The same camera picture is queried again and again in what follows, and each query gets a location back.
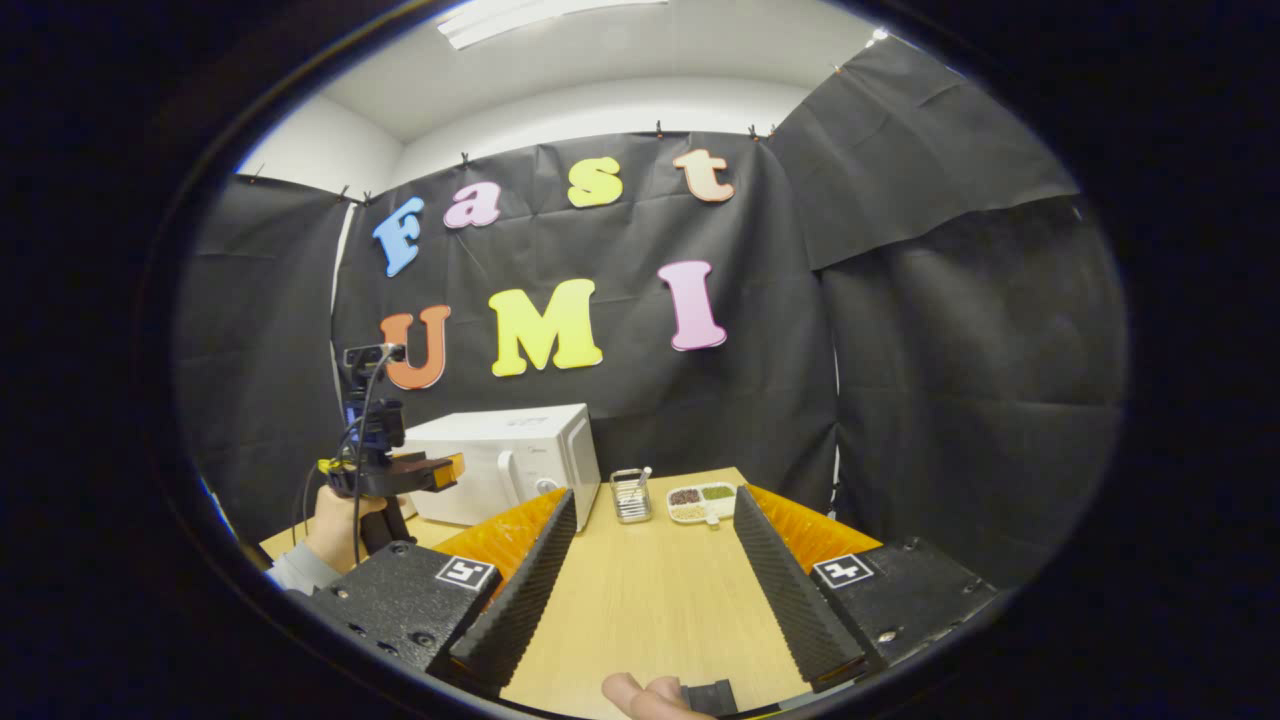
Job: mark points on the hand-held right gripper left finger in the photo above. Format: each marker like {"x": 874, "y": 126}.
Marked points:
{"x": 520, "y": 600}

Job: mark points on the white microwave oven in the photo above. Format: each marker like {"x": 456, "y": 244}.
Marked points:
{"x": 500, "y": 460}

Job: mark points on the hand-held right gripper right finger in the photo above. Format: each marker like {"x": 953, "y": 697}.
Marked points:
{"x": 790, "y": 600}

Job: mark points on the white divided bean dish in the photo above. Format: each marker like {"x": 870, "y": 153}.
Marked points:
{"x": 700, "y": 502}

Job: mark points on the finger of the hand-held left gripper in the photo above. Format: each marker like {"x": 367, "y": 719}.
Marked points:
{"x": 435, "y": 472}

